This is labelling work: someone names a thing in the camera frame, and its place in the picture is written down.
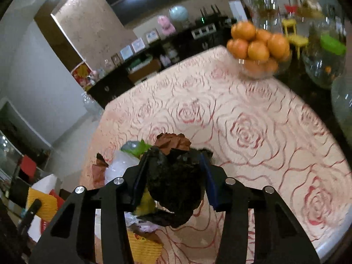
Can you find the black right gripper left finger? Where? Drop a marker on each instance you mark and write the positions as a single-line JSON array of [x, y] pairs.
[[70, 236]]

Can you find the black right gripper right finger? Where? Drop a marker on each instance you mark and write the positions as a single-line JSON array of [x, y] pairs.
[[279, 237]]

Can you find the black plastic bag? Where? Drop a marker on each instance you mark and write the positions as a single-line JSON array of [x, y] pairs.
[[177, 182]]

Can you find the brown paper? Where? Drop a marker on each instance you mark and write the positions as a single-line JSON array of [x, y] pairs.
[[166, 142]]

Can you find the red plastic trash basket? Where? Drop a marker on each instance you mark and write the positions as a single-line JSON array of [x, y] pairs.
[[52, 203]]

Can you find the red chair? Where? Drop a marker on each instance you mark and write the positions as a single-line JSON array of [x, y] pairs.
[[27, 168]]

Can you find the clear plastic bottle green cap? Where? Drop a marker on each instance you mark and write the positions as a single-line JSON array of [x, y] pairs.
[[129, 155]]

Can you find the rose pattern tablecloth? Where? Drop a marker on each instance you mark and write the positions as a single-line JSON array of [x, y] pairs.
[[260, 132]]

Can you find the large clear water jug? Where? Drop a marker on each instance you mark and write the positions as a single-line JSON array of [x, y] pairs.
[[92, 107]]

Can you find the glass bowl of oranges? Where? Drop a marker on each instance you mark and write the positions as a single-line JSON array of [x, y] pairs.
[[259, 54]]

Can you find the black tv cabinet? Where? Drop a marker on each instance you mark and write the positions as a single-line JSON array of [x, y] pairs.
[[159, 56]]

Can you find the pink plush toy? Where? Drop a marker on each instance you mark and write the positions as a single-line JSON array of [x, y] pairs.
[[166, 26]]

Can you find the glass vase with roses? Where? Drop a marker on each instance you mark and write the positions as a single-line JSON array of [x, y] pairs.
[[265, 14]]

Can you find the blue globe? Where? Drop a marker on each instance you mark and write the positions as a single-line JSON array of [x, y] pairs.
[[179, 14]]

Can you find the red festive wall poster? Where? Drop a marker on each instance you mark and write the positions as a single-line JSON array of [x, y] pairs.
[[81, 74]]

